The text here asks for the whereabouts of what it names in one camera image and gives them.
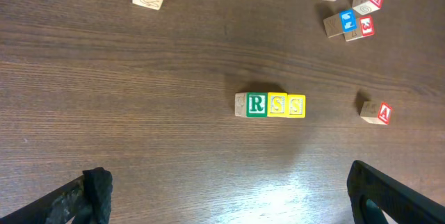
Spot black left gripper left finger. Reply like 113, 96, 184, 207
1, 167, 113, 224

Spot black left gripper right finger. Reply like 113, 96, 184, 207
347, 160, 444, 224

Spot yellow S wooden block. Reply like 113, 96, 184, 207
267, 92, 288, 118

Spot green R wooden block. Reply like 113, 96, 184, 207
234, 92, 268, 118

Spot red A wooden block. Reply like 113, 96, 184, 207
360, 101, 393, 125

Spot red 3 wooden block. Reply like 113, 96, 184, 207
344, 15, 375, 42

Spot blue E wooden block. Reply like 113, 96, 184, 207
323, 9, 357, 38

